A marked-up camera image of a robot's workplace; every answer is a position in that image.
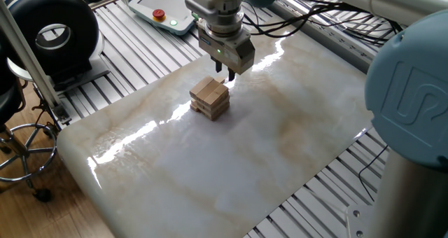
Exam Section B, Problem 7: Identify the black stool with chrome ring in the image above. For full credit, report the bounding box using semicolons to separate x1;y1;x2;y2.
0;27;60;203

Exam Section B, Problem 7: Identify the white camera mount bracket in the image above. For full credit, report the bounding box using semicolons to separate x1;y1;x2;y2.
184;0;243;26

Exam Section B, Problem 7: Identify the black ring device, white base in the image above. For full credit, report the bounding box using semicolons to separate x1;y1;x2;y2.
6;0;111;92

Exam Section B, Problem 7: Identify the black cable bundle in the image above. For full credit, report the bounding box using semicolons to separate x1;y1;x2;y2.
241;0;403;47

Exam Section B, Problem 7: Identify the white teach pendant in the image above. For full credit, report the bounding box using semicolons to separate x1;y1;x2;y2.
127;0;197;36

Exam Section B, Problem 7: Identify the thin black cable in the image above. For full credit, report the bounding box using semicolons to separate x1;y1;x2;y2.
358;145;389;203

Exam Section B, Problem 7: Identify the white gripper adapter plate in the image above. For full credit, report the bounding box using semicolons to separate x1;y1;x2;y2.
197;22;253;50

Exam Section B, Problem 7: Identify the grey Schunk gripper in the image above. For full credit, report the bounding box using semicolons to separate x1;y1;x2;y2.
198;31;256;83

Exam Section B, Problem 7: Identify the grey robot mounting plate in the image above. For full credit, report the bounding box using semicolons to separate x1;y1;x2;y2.
345;204;377;238

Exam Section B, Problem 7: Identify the silver force torque sensor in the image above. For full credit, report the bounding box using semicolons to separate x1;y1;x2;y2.
204;10;246;39

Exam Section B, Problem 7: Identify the white beige marble board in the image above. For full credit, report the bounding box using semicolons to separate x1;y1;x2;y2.
55;15;374;238

